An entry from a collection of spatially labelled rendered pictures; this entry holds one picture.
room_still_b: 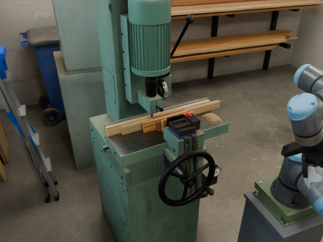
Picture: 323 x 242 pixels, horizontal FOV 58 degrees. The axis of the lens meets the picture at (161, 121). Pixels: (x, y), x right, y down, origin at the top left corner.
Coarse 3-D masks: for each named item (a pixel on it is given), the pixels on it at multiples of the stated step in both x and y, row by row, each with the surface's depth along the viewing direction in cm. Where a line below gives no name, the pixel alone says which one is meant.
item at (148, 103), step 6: (138, 90) 144; (144, 90) 144; (138, 96) 145; (144, 96) 139; (156, 96) 138; (138, 102) 147; (144, 102) 140; (150, 102) 135; (156, 102) 136; (144, 108) 142; (150, 108) 136; (156, 108) 138
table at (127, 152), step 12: (204, 120) 152; (156, 132) 142; (204, 132) 144; (216, 132) 149; (108, 144) 141; (120, 144) 134; (132, 144) 134; (144, 144) 134; (156, 144) 134; (120, 156) 127; (132, 156) 129; (144, 156) 132; (168, 156) 133
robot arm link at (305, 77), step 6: (306, 66) 106; (312, 66) 105; (300, 72) 106; (306, 72) 103; (312, 72) 102; (318, 72) 101; (294, 78) 108; (300, 78) 105; (306, 78) 102; (312, 78) 100; (318, 78) 98; (300, 84) 105; (306, 84) 102; (312, 84) 99; (306, 90) 103
